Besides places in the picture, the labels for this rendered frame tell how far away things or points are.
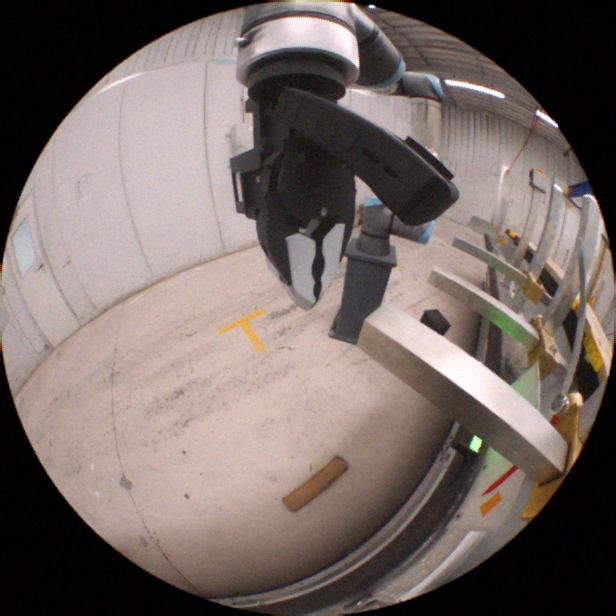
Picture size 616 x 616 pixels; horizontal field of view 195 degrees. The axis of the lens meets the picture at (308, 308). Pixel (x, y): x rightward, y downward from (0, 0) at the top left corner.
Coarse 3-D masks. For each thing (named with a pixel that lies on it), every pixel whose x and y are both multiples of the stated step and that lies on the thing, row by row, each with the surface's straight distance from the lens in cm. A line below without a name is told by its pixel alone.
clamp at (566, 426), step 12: (576, 396) 29; (576, 408) 27; (564, 420) 28; (576, 420) 26; (564, 432) 27; (576, 432) 26; (576, 444) 25; (576, 456) 26; (552, 480) 25; (540, 492) 25; (552, 492) 24; (528, 504) 25; (540, 504) 24; (528, 516) 24
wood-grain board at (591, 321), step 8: (528, 248) 146; (536, 248) 219; (552, 264) 145; (552, 272) 97; (560, 272) 140; (560, 280) 87; (576, 304) 71; (576, 312) 70; (592, 312) 148; (592, 320) 86; (584, 328) 63; (592, 328) 62; (600, 328) 130; (600, 336) 84; (608, 344) 148; (608, 352) 98; (608, 360) 74; (600, 368) 53; (608, 368) 61; (600, 376) 52; (600, 384) 51
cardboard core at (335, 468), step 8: (328, 464) 89; (336, 464) 87; (344, 464) 88; (320, 472) 88; (328, 472) 87; (336, 472) 87; (312, 480) 88; (320, 480) 87; (328, 480) 87; (304, 488) 88; (312, 488) 87; (320, 488) 88; (288, 496) 90; (296, 496) 88; (304, 496) 87; (312, 496) 88; (288, 504) 89; (296, 504) 88; (304, 504) 90
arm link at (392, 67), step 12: (372, 36) 26; (384, 36) 28; (360, 48) 25; (372, 48) 26; (384, 48) 28; (360, 60) 27; (372, 60) 27; (384, 60) 29; (396, 60) 31; (360, 72) 29; (372, 72) 29; (384, 72) 30; (396, 72) 31; (360, 84) 34; (372, 84) 32; (384, 84) 33
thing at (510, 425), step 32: (384, 320) 13; (416, 320) 14; (384, 352) 13; (416, 352) 12; (448, 352) 13; (416, 384) 13; (448, 384) 12; (480, 384) 13; (480, 416) 14; (512, 416) 15; (512, 448) 17; (544, 448) 19; (544, 480) 24
